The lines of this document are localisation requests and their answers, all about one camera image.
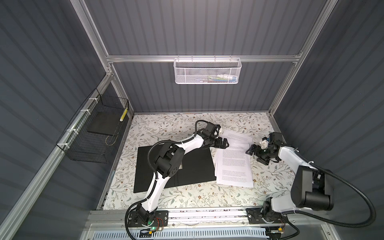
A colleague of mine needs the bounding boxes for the printed paper sheet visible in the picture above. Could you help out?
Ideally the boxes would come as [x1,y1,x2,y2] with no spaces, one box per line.
[215,144,254,188]
[219,129,254,147]

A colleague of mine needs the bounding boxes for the blue folder with black inside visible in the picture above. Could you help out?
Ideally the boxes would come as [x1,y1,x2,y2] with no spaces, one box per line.
[134,146,216,193]

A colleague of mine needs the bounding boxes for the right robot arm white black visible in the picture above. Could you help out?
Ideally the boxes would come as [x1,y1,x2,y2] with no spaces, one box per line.
[246,140,334,223]

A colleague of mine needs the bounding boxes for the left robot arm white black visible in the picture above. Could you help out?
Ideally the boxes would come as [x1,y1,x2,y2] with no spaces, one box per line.
[129,120,230,226]

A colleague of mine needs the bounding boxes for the pens in white basket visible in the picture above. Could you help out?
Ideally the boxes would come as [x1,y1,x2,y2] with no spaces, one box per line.
[200,74,238,84]

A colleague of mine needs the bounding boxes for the yellow marker in basket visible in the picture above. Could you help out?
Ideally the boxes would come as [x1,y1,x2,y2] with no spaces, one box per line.
[119,108,128,122]

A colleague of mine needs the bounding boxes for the black pad in basket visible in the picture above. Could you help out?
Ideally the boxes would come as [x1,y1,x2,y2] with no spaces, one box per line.
[87,112,121,136]

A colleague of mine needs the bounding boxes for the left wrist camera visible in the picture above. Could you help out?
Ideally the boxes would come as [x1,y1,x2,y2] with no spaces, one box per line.
[204,122,221,137]

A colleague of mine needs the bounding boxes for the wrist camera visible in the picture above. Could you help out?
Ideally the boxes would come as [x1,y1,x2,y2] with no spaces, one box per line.
[260,132,285,149]
[204,122,221,137]

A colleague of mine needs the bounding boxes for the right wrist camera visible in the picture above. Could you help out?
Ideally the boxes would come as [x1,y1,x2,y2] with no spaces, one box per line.
[260,132,285,149]

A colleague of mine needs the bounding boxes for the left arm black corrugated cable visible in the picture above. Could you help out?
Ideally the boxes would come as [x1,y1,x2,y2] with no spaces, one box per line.
[124,119,211,240]

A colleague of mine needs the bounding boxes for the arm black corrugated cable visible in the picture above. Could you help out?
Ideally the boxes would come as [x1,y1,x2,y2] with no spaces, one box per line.
[281,161,377,229]
[124,119,211,240]

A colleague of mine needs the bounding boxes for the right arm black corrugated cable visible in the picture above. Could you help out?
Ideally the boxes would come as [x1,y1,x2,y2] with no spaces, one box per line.
[281,161,377,229]

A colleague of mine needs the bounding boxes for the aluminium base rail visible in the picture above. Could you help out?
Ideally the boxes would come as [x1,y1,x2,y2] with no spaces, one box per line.
[123,206,286,228]

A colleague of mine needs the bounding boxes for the white wire mesh basket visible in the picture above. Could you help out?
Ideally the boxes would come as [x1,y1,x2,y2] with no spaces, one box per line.
[173,58,242,85]

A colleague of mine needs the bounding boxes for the white ventilated cable duct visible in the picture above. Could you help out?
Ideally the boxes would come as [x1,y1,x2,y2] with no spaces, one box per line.
[91,227,268,240]

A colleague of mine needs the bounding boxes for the black wire basket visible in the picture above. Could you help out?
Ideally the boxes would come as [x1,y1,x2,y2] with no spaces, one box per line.
[57,90,130,164]

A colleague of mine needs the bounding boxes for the aluminium frame of enclosure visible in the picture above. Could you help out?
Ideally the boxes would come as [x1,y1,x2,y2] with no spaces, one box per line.
[1,1,335,240]

